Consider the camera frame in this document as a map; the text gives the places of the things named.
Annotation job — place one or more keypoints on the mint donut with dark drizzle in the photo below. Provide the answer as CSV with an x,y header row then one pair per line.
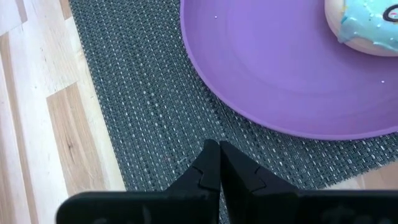
x,y
363,31

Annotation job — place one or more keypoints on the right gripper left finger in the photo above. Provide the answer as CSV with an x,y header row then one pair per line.
x,y
202,183

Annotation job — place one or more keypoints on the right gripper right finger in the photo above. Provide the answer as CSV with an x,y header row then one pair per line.
x,y
245,193

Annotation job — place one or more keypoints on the grey woven placemat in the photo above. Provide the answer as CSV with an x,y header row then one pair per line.
x,y
149,93

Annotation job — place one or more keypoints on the purple round plate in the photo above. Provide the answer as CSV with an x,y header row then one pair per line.
x,y
280,77

